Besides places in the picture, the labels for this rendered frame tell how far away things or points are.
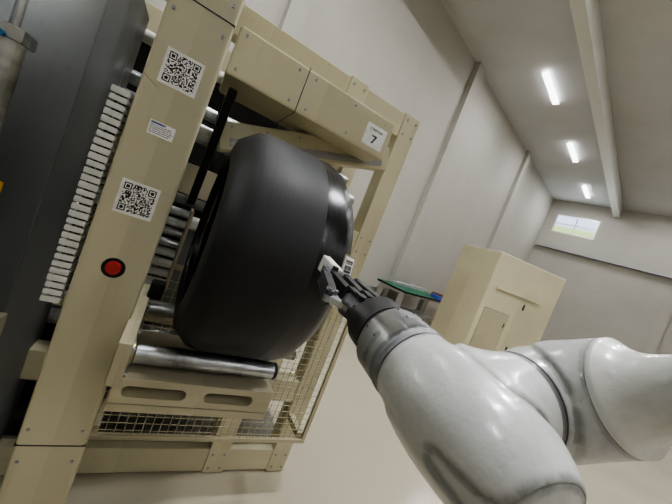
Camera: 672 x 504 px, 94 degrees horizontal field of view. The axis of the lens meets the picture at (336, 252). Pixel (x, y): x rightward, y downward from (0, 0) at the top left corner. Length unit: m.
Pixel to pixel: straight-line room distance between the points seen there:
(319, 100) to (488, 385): 1.04
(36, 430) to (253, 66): 1.08
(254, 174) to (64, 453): 0.79
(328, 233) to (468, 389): 0.48
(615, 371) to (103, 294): 0.87
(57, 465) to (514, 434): 1.01
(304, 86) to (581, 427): 1.08
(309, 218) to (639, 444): 0.56
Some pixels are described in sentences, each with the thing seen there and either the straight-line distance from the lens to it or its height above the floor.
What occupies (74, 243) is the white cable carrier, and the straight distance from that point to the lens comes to 0.87.
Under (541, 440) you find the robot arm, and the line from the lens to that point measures 0.28.
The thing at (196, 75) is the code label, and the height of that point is 1.52.
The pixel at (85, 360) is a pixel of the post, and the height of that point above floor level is 0.84.
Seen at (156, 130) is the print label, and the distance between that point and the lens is 0.82.
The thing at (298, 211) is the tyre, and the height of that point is 1.32.
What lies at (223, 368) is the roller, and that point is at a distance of 0.87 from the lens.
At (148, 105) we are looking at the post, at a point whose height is 1.42.
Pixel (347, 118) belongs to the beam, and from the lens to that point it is 1.21.
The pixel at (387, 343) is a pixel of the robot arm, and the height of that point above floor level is 1.23.
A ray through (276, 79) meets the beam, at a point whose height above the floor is 1.70.
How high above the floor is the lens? 1.31
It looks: 3 degrees down
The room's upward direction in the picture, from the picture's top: 21 degrees clockwise
